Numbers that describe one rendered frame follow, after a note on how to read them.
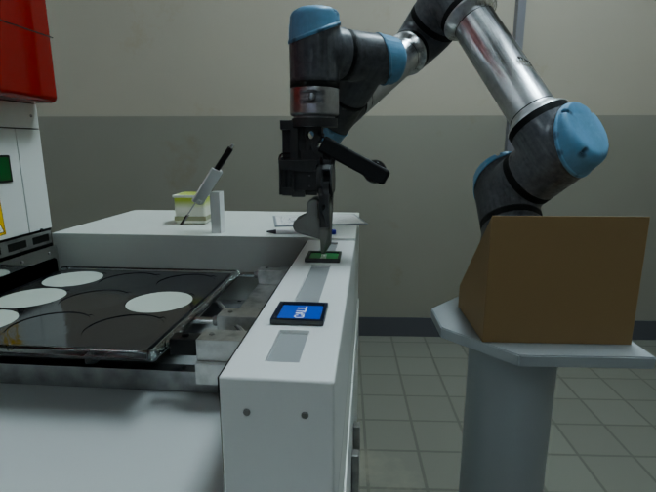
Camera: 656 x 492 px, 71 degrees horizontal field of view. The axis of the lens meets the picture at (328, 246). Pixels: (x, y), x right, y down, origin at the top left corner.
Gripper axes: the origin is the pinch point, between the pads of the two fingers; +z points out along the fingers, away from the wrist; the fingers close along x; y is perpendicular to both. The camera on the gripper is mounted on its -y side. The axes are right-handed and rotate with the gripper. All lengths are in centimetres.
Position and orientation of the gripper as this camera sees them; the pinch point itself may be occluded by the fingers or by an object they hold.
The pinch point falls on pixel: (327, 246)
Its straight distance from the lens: 75.0
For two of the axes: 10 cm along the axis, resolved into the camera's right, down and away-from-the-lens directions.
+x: -0.9, 2.1, -9.7
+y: -10.0, -0.2, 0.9
